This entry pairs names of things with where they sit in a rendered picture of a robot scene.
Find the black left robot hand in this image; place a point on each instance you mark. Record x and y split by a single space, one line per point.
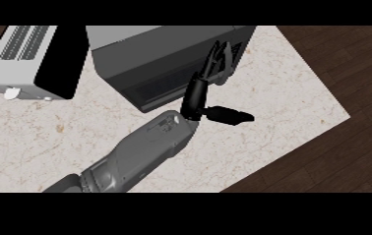
194 98

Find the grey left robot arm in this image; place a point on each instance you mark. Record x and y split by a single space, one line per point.
144 147

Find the dark grey box appliance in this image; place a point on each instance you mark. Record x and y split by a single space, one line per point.
155 65

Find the black appliance door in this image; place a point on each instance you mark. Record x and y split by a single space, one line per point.
60 62

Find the small white knob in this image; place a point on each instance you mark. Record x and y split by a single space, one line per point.
10 93

